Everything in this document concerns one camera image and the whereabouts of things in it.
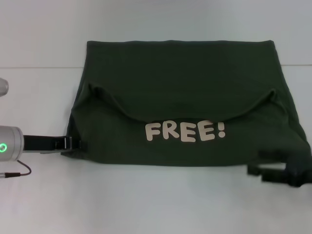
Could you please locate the dark green t-shirt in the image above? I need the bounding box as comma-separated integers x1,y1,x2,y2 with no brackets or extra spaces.
64,40,312,169

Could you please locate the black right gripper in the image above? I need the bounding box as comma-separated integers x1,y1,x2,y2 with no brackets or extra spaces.
247,151,312,188

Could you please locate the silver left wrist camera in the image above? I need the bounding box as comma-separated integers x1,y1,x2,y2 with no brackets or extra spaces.
0,78,9,97

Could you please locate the thin left arm cable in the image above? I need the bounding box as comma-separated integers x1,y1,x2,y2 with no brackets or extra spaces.
3,159,32,178

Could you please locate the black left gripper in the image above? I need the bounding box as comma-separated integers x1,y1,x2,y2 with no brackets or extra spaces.
23,135,88,154

